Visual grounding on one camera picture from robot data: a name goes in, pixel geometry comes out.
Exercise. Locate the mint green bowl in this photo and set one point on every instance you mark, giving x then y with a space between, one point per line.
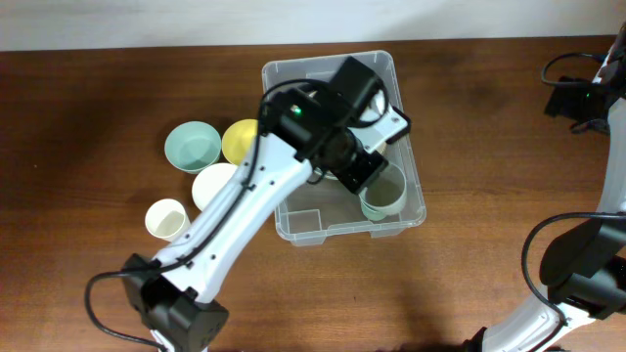
193 146

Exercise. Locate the green plastic cup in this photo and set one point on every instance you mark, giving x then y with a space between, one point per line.
373 213

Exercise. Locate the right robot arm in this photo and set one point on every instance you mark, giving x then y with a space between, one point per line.
582 275

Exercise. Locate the yellow bowl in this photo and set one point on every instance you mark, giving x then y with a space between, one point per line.
238 139

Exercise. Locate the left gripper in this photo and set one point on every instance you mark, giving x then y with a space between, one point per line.
358 183

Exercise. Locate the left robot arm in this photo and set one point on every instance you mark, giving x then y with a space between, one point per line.
305 125

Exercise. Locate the white bowl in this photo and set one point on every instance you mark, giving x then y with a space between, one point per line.
210 181

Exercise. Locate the grey plastic cup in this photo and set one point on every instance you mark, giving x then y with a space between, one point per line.
388 193

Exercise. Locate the cream plate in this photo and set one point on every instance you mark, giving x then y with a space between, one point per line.
371 113

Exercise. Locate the cream plastic cup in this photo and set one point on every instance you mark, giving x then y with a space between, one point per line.
167 219

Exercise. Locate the clear plastic storage bin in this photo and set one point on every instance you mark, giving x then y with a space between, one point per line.
313 213

